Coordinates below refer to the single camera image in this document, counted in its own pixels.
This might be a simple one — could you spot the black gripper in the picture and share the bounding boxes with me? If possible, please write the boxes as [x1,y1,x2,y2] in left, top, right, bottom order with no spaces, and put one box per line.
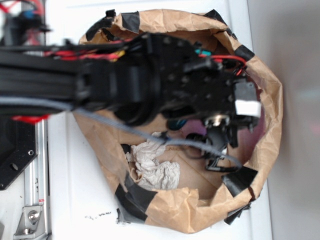
[140,33,261,173]

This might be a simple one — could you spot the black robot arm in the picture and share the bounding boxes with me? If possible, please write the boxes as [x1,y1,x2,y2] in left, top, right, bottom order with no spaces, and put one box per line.
[0,33,262,172]

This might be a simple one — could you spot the crumpled white paper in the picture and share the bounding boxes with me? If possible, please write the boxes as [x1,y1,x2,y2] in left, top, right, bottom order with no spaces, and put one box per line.
[125,139,181,191]

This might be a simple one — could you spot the brown paper bag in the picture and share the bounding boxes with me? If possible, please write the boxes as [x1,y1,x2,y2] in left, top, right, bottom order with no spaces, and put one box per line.
[75,9,284,234]

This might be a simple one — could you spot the red wire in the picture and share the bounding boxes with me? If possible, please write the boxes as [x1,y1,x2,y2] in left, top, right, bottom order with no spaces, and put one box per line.
[211,55,248,76]

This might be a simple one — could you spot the grey braided cable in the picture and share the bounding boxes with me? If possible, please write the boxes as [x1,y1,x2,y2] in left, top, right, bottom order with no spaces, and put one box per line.
[0,96,243,169]

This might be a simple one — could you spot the aluminium extrusion rail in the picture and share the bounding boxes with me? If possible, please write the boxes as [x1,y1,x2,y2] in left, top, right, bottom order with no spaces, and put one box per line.
[20,120,52,240]

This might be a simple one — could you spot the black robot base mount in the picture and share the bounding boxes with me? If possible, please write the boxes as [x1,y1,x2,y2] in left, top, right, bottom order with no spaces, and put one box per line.
[0,116,37,191]

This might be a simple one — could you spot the metal corner bracket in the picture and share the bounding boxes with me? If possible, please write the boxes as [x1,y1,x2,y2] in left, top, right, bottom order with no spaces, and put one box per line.
[13,205,45,240]

